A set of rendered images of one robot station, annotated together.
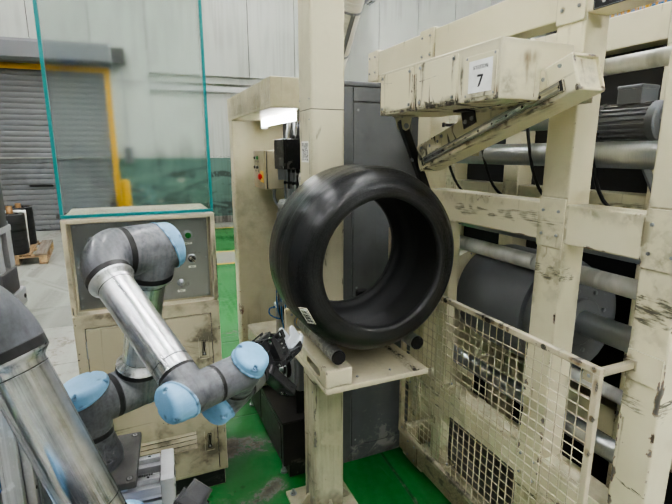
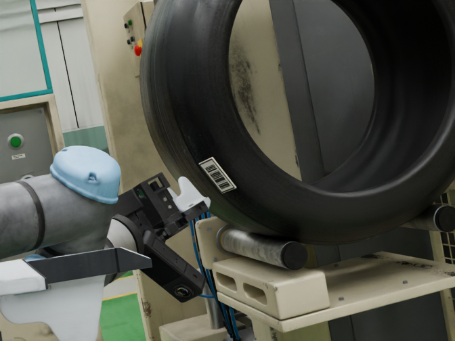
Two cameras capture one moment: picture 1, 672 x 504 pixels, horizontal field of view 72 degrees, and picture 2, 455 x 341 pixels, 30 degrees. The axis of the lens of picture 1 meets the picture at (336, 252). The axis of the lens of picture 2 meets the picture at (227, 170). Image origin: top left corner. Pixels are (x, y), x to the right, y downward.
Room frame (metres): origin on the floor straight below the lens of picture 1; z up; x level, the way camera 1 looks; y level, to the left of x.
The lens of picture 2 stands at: (-0.03, -0.08, 1.12)
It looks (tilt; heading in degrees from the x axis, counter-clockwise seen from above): 3 degrees down; 7
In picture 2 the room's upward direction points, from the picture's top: 11 degrees counter-clockwise
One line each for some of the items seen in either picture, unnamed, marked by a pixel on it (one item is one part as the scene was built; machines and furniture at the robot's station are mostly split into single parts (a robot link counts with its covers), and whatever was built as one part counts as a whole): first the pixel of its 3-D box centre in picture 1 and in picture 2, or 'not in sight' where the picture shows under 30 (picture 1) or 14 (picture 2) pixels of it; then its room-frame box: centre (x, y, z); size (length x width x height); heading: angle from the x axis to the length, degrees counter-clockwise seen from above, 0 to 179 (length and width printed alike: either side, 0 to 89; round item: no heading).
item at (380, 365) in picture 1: (355, 358); (339, 285); (1.52, -0.07, 0.80); 0.37 x 0.36 x 0.02; 113
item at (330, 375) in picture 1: (318, 355); (265, 282); (1.46, 0.06, 0.84); 0.36 x 0.09 x 0.06; 23
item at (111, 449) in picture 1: (90, 445); not in sight; (1.06, 0.63, 0.77); 0.15 x 0.15 x 0.10
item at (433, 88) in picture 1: (460, 86); not in sight; (1.52, -0.39, 1.71); 0.61 x 0.25 x 0.15; 23
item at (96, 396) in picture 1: (88, 403); not in sight; (1.07, 0.63, 0.88); 0.13 x 0.12 x 0.14; 142
